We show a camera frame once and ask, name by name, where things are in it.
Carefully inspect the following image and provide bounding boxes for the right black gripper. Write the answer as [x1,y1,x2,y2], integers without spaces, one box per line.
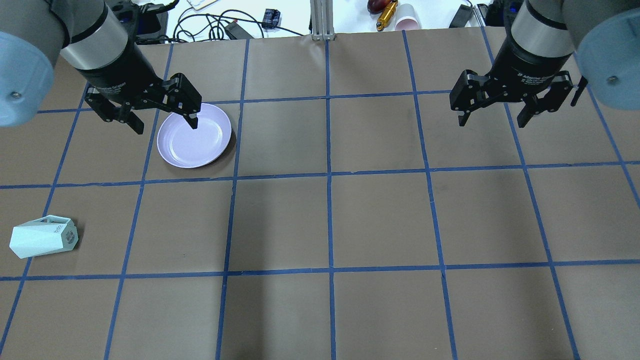
[449,38,574,129]

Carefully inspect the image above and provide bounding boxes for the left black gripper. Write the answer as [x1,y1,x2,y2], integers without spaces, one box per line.
[79,41,202,135]

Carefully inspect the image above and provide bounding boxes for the light blue faceted cup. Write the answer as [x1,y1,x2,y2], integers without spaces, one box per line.
[9,215,79,259]

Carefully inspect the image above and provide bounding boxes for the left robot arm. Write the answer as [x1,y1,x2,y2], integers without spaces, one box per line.
[0,0,202,135]

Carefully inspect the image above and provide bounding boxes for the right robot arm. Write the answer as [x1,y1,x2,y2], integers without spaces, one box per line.
[449,0,640,128]

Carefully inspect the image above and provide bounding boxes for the lilac plate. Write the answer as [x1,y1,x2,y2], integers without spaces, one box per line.
[156,104,233,169]

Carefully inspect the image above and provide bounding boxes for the pink paper cup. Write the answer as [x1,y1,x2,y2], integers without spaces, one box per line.
[393,3,422,31]

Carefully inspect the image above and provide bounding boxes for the black adapter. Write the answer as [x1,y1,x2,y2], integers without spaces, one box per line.
[449,4,474,28]

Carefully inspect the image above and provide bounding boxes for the golden bottle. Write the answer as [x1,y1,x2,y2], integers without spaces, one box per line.
[375,0,398,32]

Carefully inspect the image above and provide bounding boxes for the small blue device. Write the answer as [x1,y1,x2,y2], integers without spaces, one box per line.
[261,8,281,30]

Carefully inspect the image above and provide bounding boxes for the red toy fruit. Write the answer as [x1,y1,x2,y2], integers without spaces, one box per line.
[366,0,392,14]

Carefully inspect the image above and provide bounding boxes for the aluminium frame post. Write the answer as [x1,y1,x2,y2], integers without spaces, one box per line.
[310,0,336,41]

